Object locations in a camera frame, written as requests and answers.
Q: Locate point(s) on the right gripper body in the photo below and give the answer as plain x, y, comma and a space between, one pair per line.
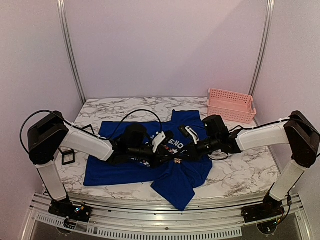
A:
191, 150

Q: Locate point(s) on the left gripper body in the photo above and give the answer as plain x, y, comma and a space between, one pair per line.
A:
159, 156

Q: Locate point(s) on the silver brooch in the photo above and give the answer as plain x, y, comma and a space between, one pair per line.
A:
178, 161

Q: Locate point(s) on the blue printed t-shirt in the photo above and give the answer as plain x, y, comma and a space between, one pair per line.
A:
175, 182

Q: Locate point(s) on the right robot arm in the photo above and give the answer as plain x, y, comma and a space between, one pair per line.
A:
294, 131

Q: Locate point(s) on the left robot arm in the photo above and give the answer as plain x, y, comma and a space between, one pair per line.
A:
53, 132

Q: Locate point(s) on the pink plastic basket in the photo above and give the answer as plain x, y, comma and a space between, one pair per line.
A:
231, 106

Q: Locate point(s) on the far black display box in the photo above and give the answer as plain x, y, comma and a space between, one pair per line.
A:
89, 127

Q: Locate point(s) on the black display box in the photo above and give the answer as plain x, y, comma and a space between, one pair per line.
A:
67, 156
89, 127

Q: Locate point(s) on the near black display box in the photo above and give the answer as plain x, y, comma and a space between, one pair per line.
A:
67, 156

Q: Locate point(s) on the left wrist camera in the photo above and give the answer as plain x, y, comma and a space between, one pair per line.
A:
161, 138

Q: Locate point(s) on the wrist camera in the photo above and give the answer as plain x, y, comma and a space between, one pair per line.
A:
188, 132
161, 138

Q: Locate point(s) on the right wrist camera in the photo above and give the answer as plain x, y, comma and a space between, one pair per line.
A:
188, 132

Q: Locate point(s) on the aluminium front rail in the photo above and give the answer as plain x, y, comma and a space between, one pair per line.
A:
131, 219

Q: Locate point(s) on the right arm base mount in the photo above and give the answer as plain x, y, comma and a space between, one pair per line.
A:
269, 208

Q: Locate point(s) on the right aluminium frame post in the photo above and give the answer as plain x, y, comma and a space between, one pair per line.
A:
263, 46

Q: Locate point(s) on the aluminium frame post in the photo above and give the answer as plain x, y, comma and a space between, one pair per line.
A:
263, 46
61, 7

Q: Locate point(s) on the left aluminium frame post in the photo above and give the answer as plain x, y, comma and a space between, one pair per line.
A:
61, 7

